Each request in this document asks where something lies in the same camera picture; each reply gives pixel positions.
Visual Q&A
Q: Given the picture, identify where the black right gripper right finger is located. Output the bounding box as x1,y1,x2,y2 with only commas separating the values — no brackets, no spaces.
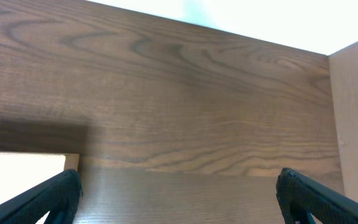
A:
276,168,358,224

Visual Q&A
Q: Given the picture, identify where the cardboard box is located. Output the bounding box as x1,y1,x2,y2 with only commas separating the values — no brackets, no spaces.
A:
0,152,80,204

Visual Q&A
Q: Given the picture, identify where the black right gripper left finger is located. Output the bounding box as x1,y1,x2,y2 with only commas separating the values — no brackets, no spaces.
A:
0,169,83,224

